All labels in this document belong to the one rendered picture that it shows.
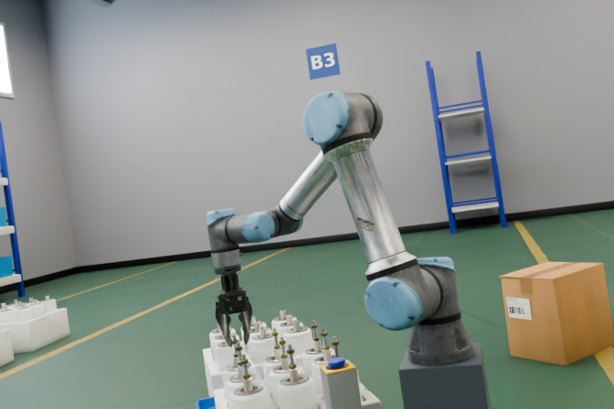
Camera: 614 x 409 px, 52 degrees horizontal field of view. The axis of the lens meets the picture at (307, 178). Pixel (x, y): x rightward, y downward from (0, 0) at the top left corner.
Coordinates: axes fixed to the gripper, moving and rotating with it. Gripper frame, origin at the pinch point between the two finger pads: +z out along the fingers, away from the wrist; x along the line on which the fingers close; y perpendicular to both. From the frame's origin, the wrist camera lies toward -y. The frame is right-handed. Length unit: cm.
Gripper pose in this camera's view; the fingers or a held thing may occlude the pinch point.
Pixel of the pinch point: (238, 340)
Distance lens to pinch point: 175.2
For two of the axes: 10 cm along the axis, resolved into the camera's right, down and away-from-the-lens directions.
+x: 9.7, -1.4, 1.8
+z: 1.4, 9.9, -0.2
